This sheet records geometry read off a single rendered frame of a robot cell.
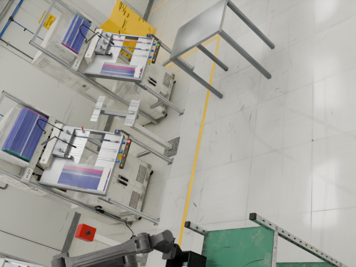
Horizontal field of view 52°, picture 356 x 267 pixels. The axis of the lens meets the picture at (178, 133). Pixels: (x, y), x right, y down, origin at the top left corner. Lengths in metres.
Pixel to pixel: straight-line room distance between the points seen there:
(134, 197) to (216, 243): 2.43
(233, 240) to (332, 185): 1.18
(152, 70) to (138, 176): 1.50
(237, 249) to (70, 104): 4.65
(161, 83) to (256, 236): 3.50
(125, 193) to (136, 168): 0.35
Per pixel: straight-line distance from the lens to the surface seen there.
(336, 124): 3.10
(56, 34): 4.84
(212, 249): 1.97
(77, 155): 3.98
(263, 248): 1.77
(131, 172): 4.30
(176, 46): 3.91
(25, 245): 5.44
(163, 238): 1.70
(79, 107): 6.15
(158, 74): 5.05
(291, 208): 2.97
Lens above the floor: 2.32
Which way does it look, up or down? 31 degrees down
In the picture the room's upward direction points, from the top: 57 degrees counter-clockwise
